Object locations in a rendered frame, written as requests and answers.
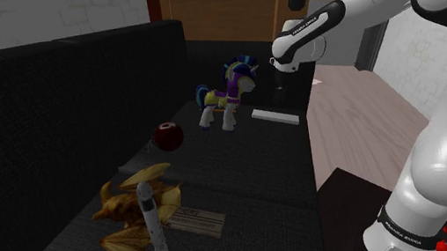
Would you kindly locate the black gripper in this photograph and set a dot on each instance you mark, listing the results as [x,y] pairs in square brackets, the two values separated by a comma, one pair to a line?
[282,85]

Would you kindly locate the white flat remote control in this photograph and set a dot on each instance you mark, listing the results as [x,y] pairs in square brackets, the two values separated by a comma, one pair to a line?
[275,117]

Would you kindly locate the purple and white toy pony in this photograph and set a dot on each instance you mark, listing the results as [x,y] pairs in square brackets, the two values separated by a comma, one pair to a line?
[232,89]

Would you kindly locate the brown wooden door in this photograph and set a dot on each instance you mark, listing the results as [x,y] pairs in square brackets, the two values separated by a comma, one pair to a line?
[225,8]

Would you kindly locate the dark red apple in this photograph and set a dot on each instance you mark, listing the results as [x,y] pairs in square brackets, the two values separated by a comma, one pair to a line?
[169,137]

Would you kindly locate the brown flat card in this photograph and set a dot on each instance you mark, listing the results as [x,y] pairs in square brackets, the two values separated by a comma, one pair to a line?
[201,223]

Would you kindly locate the golden dragon figure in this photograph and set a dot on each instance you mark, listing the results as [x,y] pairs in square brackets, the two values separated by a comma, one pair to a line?
[124,209]

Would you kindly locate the black sofa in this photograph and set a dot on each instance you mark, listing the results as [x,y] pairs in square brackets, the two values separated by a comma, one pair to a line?
[33,124]

